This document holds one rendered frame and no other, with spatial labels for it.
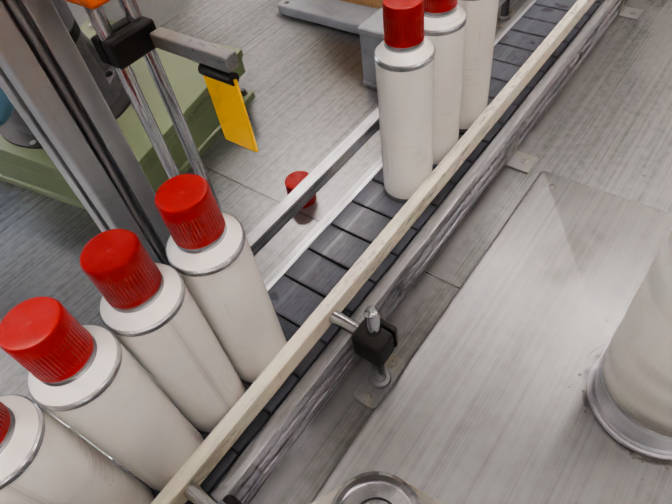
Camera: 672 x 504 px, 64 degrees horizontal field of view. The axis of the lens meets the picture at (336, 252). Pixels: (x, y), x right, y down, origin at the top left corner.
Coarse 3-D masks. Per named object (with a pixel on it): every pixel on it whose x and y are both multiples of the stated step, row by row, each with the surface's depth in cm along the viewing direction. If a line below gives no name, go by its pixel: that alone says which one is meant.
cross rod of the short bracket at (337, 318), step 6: (336, 312) 45; (330, 318) 45; (336, 318) 45; (342, 318) 45; (348, 318) 45; (336, 324) 45; (342, 324) 45; (348, 324) 44; (354, 324) 44; (348, 330) 44; (354, 330) 44
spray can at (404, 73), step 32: (384, 0) 43; (416, 0) 42; (384, 32) 44; (416, 32) 43; (384, 64) 45; (416, 64) 44; (384, 96) 47; (416, 96) 46; (384, 128) 50; (416, 128) 49; (384, 160) 54; (416, 160) 52
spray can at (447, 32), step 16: (432, 0) 46; (448, 0) 46; (432, 16) 47; (448, 16) 47; (464, 16) 48; (432, 32) 47; (448, 32) 47; (464, 32) 49; (448, 48) 48; (448, 64) 50; (448, 80) 51; (448, 96) 52; (448, 112) 54; (448, 128) 55; (448, 144) 57
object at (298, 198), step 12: (504, 0) 66; (372, 120) 53; (360, 132) 52; (372, 132) 53; (348, 144) 51; (360, 144) 52; (336, 156) 50; (348, 156) 51; (324, 168) 49; (336, 168) 50; (312, 180) 48; (324, 180) 49; (300, 192) 48; (312, 192) 49; (288, 204) 47; (300, 204) 48; (276, 216) 46; (288, 216) 47; (264, 228) 45; (276, 228) 46; (252, 240) 45; (264, 240) 46; (252, 252) 45; (60, 420) 36
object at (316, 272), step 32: (544, 0) 79; (576, 0) 78; (512, 32) 74; (544, 32) 73; (576, 32) 73; (512, 64) 70; (544, 64) 69; (384, 192) 58; (448, 192) 57; (352, 224) 56; (384, 224) 55; (416, 224) 54; (320, 256) 53; (352, 256) 53; (288, 288) 51; (320, 288) 51; (288, 320) 49; (320, 352) 47; (288, 384) 45; (256, 416) 44
